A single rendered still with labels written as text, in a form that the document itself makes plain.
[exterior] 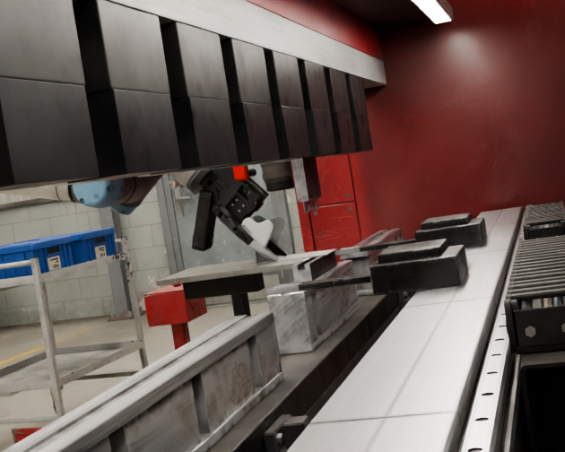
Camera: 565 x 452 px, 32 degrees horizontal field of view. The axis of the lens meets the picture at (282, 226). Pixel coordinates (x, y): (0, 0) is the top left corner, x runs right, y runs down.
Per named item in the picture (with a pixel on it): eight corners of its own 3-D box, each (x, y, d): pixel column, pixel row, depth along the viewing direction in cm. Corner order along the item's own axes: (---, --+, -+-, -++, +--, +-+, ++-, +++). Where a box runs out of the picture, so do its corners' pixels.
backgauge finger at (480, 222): (344, 256, 179) (341, 230, 179) (487, 238, 172) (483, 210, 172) (331, 265, 167) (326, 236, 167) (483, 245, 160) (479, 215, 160)
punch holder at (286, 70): (264, 163, 165) (248, 66, 164) (312, 155, 162) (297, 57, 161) (237, 166, 150) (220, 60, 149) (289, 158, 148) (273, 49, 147)
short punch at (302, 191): (312, 209, 179) (305, 158, 178) (323, 207, 178) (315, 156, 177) (299, 213, 169) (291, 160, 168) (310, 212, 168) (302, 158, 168)
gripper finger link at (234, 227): (249, 239, 171) (218, 206, 175) (244, 245, 172) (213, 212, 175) (262, 240, 176) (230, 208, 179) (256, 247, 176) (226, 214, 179)
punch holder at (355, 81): (336, 155, 222) (325, 83, 221) (373, 150, 220) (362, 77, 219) (322, 157, 208) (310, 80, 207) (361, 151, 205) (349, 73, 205)
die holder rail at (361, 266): (384, 266, 252) (378, 230, 252) (406, 264, 251) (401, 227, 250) (345, 298, 204) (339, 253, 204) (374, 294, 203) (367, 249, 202)
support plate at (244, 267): (192, 272, 190) (191, 267, 190) (321, 255, 183) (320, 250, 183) (156, 286, 173) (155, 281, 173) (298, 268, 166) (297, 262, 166)
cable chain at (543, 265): (523, 271, 111) (518, 238, 111) (576, 265, 109) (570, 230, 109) (509, 356, 69) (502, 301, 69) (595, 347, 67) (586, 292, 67)
